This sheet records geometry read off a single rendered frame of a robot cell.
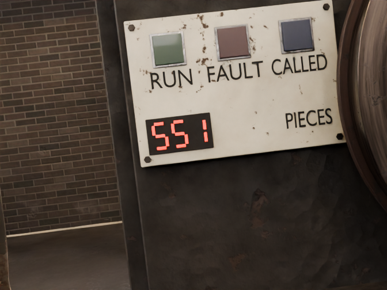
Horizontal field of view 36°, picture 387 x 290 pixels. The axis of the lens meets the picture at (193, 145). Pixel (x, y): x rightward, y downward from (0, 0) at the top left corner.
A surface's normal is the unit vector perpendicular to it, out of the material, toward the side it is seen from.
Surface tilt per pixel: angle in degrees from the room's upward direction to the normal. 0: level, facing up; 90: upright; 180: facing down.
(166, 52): 90
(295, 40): 90
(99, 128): 90
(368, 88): 90
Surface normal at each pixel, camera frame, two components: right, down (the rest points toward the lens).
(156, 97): 0.07, 0.04
